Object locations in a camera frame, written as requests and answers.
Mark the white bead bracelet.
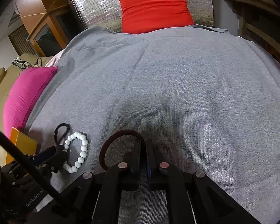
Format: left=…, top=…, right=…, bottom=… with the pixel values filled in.
left=62, top=131, right=89, bottom=174

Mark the dark maroon hair tie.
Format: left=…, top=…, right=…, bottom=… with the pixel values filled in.
left=98, top=129, right=146, bottom=172

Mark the orange cardboard box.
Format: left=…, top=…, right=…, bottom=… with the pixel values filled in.
left=6, top=127, right=38, bottom=156

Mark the grey blanket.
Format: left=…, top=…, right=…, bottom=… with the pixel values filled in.
left=25, top=25, right=280, bottom=223

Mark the pink pillow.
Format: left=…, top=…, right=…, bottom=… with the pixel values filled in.
left=3, top=66, right=57, bottom=138

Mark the beige leather sofa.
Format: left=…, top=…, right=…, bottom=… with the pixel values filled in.
left=0, top=53, right=53, bottom=166

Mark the pink bed sheet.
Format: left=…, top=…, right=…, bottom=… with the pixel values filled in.
left=45, top=50, right=64, bottom=67

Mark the wooden cabinet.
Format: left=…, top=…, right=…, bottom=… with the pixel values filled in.
left=15, top=0, right=83, bottom=57

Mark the wooden side table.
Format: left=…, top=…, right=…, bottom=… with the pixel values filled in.
left=225, top=0, right=280, bottom=64

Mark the silver foil insulation panel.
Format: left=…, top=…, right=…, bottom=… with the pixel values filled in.
left=69, top=0, right=214, bottom=32

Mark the small red pillow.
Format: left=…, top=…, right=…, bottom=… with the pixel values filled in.
left=119, top=0, right=194, bottom=34

